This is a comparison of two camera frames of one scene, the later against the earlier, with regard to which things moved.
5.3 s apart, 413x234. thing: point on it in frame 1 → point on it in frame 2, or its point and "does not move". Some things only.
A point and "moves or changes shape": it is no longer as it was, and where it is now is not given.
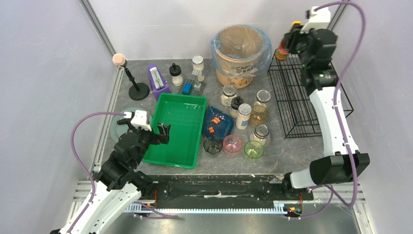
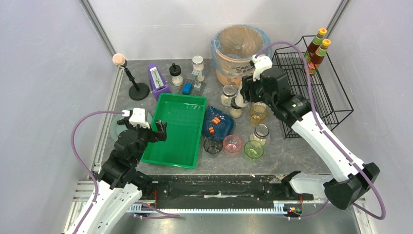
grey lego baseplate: x=202 y=87 does not move
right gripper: x=290 y=40 → x=251 y=89
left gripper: x=158 y=134 does not move
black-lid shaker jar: x=175 y=71 does not move
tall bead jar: x=243 y=117 → x=239 y=100
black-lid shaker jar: x=235 y=102 does not move
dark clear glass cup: x=213 y=145 does not move
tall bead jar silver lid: x=198 y=64 does not move
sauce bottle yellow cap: x=282 y=53 moves or changes shape
